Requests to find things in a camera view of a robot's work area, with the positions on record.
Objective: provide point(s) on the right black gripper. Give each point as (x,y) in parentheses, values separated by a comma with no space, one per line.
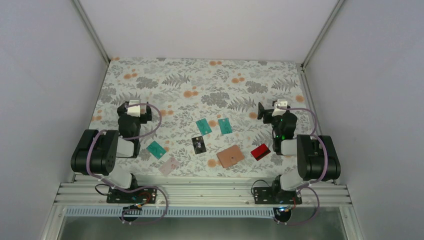
(261,112)

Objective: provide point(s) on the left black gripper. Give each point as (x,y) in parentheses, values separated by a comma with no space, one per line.
(148,117)

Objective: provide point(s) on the black VIP card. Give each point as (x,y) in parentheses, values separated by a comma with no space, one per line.
(198,145)

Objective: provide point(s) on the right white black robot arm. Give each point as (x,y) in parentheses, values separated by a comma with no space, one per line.
(317,159)

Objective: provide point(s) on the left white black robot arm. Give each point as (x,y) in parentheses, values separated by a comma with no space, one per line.
(96,152)

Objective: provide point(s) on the teal card lower left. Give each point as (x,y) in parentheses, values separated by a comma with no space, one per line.
(156,150)

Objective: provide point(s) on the teal card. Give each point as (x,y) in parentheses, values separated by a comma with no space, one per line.
(156,150)
(203,126)
(225,126)

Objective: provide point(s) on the red card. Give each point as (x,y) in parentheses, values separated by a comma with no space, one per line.
(260,152)

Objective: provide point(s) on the pale pink card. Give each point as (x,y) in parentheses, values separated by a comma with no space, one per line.
(169,166)

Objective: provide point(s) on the teal card centre right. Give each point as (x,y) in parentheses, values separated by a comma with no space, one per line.
(225,126)

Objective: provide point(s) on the teal card centre left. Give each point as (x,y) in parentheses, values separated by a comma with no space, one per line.
(203,126)

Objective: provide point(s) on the floral patterned table mat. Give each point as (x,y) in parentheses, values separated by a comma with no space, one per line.
(186,90)

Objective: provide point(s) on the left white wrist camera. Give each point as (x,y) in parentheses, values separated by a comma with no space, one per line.
(134,108)

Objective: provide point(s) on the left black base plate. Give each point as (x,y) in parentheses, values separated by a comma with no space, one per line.
(143,196)

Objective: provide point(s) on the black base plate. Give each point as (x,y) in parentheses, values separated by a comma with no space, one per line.
(270,196)
(143,196)

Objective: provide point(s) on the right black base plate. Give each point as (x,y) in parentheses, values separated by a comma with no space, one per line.
(270,196)

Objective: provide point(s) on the aluminium rail frame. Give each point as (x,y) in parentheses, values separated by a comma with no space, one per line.
(183,191)

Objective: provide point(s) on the grey slotted cable duct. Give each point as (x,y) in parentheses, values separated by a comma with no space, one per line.
(172,212)

